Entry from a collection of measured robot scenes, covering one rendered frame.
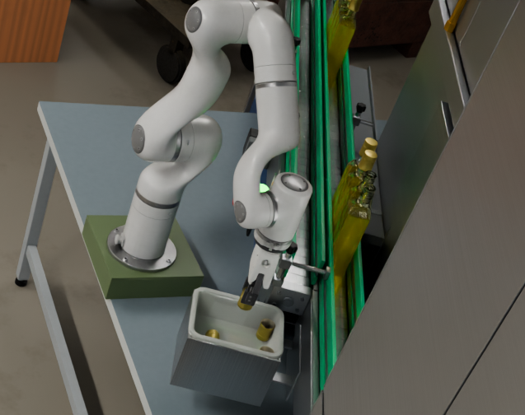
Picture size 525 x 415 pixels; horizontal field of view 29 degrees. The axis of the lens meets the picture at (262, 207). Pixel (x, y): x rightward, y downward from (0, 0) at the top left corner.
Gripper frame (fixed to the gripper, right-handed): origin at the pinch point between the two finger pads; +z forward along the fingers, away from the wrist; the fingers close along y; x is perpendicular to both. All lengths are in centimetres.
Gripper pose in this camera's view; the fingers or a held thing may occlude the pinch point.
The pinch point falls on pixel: (250, 291)
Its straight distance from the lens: 234.8
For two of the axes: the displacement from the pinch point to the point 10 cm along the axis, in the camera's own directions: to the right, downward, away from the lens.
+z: -3.0, 7.7, 5.6
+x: -9.5, -2.8, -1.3
